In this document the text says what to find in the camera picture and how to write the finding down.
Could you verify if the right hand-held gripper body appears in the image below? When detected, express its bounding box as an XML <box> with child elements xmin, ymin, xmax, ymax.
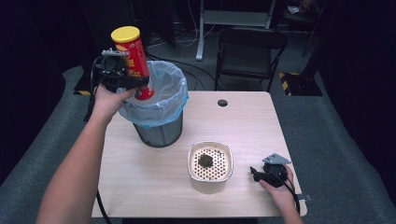
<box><xmin>262</xmin><ymin>153</ymin><xmax>292</xmax><ymax>188</ymax></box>

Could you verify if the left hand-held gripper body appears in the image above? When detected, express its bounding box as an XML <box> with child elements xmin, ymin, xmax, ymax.
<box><xmin>94</xmin><ymin>48</ymin><xmax>130</xmax><ymax>93</ymax></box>

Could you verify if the red chips can yellow lid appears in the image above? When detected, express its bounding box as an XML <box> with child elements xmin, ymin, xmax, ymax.
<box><xmin>110</xmin><ymin>25</ymin><xmax>155</xmax><ymax>102</ymax></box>

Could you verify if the translucent plastic bin liner bag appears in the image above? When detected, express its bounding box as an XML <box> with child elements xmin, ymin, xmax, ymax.
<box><xmin>118</xmin><ymin>60</ymin><xmax>190</xmax><ymax>130</ymax></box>

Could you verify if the dark mesh trash bin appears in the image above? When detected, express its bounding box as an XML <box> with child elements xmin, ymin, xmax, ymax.
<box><xmin>133</xmin><ymin>110</ymin><xmax>184</xmax><ymax>148</ymax></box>

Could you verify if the person's right hand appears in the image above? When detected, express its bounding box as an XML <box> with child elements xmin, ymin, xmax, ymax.
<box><xmin>259</xmin><ymin>166</ymin><xmax>298</xmax><ymax>209</ymax></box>

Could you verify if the person's left hand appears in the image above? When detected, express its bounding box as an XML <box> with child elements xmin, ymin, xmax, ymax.
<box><xmin>92</xmin><ymin>85</ymin><xmax>137</xmax><ymax>122</ymax></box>

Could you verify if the beige container with perforated strainer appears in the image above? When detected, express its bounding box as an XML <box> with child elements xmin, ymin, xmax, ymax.
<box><xmin>187</xmin><ymin>140</ymin><xmax>234</xmax><ymax>194</ymax></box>

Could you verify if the dark clump of wet residue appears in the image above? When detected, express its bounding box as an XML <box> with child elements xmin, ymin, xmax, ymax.
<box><xmin>197</xmin><ymin>153</ymin><xmax>215</xmax><ymax>169</ymax></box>

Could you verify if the black curtain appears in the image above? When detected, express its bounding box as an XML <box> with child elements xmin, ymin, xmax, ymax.
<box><xmin>320</xmin><ymin>0</ymin><xmax>396</xmax><ymax>206</ymax></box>
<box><xmin>0</xmin><ymin>0</ymin><xmax>94</xmax><ymax>185</ymax></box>

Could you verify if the black folding chair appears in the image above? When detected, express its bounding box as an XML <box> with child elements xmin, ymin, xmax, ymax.
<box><xmin>214</xmin><ymin>27</ymin><xmax>289</xmax><ymax>93</ymax></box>

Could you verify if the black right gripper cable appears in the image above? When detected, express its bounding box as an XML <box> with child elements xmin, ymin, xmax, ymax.
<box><xmin>269</xmin><ymin>167</ymin><xmax>302</xmax><ymax>216</ymax></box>

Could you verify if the black base plate striped edge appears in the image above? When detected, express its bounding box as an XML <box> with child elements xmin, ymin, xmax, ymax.
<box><xmin>73</xmin><ymin>81</ymin><xmax>94</xmax><ymax>96</ymax></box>
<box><xmin>278</xmin><ymin>72</ymin><xmax>323</xmax><ymax>97</ymax></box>

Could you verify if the black floor cable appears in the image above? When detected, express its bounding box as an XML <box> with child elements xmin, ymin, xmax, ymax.
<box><xmin>146</xmin><ymin>52</ymin><xmax>219</xmax><ymax>91</ymax></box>

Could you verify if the white floor cable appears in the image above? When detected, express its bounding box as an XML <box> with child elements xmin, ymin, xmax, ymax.
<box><xmin>186</xmin><ymin>0</ymin><xmax>216</xmax><ymax>49</ymax></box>

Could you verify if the white metal stand frame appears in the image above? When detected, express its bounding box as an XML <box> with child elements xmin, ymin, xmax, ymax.
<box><xmin>195</xmin><ymin>0</ymin><xmax>278</xmax><ymax>62</ymax></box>

